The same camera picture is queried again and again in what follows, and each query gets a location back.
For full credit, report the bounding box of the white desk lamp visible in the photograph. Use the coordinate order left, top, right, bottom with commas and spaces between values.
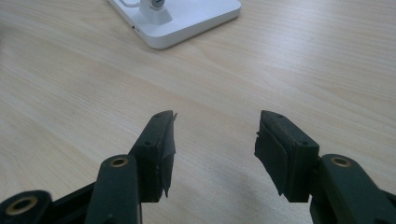
106, 0, 243, 50

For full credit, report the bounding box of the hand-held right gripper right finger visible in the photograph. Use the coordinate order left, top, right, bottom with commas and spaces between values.
253, 109, 320, 203

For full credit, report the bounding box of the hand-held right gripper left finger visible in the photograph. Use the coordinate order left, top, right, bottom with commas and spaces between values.
128, 109, 178, 203

